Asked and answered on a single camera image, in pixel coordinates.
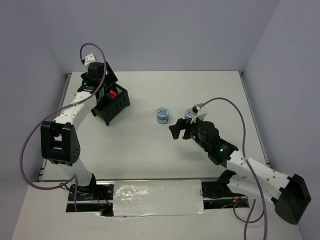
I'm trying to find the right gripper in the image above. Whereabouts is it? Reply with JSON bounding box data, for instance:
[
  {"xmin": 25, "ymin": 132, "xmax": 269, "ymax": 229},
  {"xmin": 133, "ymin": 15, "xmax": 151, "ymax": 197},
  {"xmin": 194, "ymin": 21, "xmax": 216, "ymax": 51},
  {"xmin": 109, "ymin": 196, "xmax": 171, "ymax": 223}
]
[{"xmin": 169, "ymin": 114, "xmax": 210, "ymax": 152}]

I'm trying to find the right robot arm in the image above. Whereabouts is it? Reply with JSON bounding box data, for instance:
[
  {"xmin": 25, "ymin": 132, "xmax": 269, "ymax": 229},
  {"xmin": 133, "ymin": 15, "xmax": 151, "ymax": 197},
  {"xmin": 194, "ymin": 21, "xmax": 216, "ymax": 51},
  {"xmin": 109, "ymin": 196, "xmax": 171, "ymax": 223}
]
[{"xmin": 168, "ymin": 118, "xmax": 312, "ymax": 225}]

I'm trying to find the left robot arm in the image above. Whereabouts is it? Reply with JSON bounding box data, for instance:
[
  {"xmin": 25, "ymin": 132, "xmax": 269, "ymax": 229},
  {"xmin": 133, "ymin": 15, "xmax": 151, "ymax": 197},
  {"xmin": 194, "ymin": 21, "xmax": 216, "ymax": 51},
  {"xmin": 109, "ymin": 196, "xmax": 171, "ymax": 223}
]
[{"xmin": 40, "ymin": 61, "xmax": 117, "ymax": 200}]

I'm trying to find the black slotted organizer box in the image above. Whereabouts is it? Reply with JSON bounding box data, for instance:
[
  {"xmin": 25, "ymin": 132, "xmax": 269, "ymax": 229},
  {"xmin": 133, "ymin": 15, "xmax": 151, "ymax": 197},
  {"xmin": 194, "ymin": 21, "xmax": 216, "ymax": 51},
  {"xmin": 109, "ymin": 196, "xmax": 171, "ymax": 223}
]
[{"xmin": 91, "ymin": 83, "xmax": 130, "ymax": 126}]

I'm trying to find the silver tape panel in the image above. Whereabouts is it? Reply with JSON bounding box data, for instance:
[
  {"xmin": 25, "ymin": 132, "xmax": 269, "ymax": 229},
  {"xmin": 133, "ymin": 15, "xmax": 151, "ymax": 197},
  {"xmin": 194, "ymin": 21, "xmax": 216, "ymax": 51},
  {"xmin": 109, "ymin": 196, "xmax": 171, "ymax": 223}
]
[{"xmin": 113, "ymin": 179, "xmax": 205, "ymax": 217}]

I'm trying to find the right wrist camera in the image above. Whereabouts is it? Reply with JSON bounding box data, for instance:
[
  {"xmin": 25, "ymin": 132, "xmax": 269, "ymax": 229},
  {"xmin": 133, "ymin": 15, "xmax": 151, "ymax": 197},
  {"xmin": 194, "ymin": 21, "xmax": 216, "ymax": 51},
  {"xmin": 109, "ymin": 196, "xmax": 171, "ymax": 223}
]
[{"xmin": 190, "ymin": 103, "xmax": 208, "ymax": 124}]

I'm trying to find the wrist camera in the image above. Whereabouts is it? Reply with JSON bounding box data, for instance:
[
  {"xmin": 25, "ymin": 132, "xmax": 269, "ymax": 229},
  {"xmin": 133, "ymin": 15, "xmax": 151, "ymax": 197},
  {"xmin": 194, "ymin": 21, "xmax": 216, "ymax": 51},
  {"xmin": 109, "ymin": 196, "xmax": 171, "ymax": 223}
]
[
  {"xmin": 81, "ymin": 53, "xmax": 97, "ymax": 66},
  {"xmin": 190, "ymin": 103, "xmax": 208, "ymax": 124}
]

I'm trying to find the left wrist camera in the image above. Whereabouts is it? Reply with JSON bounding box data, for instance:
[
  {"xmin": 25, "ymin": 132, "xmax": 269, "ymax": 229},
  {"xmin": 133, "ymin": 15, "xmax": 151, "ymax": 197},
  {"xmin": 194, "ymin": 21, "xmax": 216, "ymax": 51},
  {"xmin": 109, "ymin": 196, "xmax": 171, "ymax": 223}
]
[{"xmin": 81, "ymin": 53, "xmax": 97, "ymax": 66}]

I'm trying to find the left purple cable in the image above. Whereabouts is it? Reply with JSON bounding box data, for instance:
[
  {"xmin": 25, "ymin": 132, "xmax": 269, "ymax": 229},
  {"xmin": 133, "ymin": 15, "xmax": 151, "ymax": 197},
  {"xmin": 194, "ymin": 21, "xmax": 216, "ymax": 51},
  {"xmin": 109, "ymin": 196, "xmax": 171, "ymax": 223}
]
[{"xmin": 19, "ymin": 43, "xmax": 107, "ymax": 213}]

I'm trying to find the purple cable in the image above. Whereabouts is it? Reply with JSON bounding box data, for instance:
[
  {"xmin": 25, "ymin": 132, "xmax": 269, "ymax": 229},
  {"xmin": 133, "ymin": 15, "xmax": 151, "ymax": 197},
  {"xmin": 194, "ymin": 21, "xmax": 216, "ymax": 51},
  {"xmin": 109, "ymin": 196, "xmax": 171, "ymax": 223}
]
[
  {"xmin": 19, "ymin": 43, "xmax": 107, "ymax": 213},
  {"xmin": 199, "ymin": 97, "xmax": 270, "ymax": 240}
]

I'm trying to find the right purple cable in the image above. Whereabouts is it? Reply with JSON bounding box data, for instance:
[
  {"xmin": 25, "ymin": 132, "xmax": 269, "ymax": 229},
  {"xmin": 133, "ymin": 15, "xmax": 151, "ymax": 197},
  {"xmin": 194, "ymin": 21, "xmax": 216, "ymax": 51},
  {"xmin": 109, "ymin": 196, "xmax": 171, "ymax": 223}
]
[{"xmin": 199, "ymin": 97, "xmax": 270, "ymax": 240}]

